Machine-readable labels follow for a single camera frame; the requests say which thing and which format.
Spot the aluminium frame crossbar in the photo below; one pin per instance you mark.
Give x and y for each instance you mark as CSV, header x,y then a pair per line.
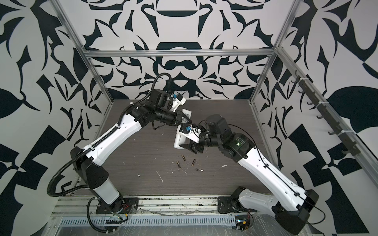
x,y
177,53

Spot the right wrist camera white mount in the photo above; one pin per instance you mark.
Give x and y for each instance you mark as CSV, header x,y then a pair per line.
x,y
192,133

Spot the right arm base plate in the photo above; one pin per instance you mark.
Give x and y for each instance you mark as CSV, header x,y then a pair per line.
x,y
227,205

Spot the white remote control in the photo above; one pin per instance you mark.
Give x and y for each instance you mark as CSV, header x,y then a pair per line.
x,y
180,137

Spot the white slotted cable duct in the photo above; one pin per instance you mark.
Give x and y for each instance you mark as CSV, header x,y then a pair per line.
x,y
173,220

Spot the small circuit board with wires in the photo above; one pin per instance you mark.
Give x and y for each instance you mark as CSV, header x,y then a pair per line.
x,y
243,222

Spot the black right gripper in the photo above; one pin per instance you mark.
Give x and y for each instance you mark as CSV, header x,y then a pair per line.
x,y
194,147

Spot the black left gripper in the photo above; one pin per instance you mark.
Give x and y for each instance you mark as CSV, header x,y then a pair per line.
x,y
179,114

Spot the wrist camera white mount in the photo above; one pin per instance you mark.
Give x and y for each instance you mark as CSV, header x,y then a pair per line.
x,y
192,133
177,101

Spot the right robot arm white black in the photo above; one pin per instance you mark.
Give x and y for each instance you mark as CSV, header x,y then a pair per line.
x,y
288,203

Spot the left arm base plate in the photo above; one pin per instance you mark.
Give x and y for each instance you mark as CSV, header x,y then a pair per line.
x,y
120,206

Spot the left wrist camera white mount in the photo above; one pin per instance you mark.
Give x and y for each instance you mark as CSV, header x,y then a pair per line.
x,y
177,101

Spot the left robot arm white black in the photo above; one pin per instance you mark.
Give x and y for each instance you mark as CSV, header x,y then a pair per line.
x,y
158,107

